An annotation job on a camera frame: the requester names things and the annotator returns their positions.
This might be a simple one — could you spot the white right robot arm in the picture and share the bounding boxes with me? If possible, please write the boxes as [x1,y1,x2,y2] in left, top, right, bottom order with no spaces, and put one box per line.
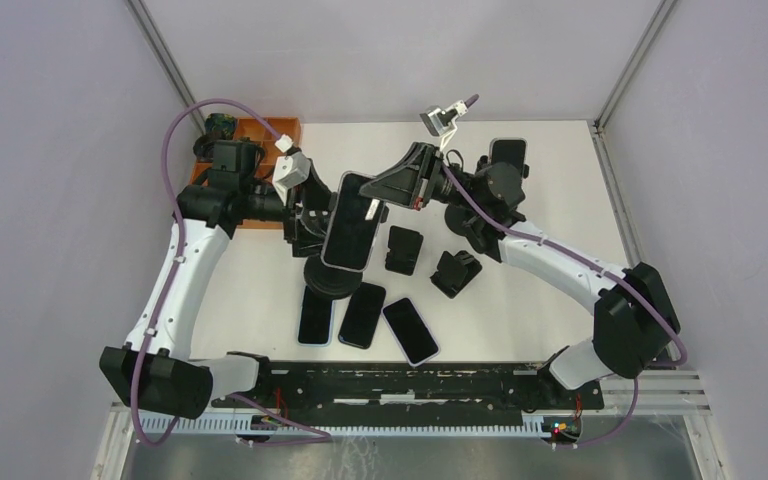
[360,138,687,408]

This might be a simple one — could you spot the wooden compartment tray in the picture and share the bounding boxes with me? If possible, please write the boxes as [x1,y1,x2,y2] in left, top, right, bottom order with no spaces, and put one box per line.
[179,117,284,235]

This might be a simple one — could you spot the black round base phone stand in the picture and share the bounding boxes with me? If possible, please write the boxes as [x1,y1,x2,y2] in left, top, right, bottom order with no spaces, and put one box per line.
[303,256,363,300]

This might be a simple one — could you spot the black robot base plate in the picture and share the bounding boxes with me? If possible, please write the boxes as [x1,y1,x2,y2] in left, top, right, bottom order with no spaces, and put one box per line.
[246,361,605,435]

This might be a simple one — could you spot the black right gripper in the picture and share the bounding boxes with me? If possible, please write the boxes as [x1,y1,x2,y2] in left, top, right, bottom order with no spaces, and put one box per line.
[358,141,487,213]

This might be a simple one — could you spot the black cased phone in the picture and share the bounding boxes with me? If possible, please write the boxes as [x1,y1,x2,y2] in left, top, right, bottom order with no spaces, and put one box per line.
[338,282,386,349]

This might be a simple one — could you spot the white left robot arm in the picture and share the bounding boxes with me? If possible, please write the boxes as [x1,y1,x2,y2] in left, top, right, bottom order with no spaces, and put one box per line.
[99,134,331,419]

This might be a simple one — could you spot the clear cased phone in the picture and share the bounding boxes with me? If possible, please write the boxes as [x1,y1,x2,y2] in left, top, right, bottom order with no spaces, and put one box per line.
[320,171,385,272]
[488,138,527,168]

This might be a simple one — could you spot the black folding phone stand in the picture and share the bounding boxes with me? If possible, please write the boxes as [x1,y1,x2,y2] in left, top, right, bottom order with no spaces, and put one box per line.
[384,225,424,276]

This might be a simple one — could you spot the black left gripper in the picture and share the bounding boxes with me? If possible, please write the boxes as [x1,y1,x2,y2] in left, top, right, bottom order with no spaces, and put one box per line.
[241,160,349,257]

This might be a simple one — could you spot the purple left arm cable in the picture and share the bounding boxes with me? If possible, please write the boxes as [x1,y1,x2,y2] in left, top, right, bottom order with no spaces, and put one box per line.
[129,97,334,448]

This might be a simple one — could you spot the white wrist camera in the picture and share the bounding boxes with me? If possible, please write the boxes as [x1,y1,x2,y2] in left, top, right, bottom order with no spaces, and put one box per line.
[272,150,311,204]
[420,101,468,150]

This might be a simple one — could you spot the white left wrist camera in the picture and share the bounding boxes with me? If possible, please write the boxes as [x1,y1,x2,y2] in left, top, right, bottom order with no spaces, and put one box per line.
[272,150,311,204]

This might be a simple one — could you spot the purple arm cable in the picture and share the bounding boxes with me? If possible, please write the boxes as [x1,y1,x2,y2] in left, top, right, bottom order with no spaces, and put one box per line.
[440,93,689,450]
[129,97,334,448]

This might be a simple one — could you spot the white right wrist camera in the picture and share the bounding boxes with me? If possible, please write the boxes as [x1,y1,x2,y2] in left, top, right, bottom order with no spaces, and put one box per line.
[420,101,468,150]

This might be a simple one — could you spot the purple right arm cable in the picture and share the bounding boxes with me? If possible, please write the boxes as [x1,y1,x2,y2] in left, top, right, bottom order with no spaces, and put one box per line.
[440,93,689,450]

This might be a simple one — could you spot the lilac cased phone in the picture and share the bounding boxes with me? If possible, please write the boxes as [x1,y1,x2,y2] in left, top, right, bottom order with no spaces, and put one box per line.
[382,298,440,367]

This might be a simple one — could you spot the light blue cased phone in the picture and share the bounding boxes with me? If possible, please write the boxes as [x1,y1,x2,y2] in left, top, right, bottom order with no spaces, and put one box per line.
[296,287,334,347]

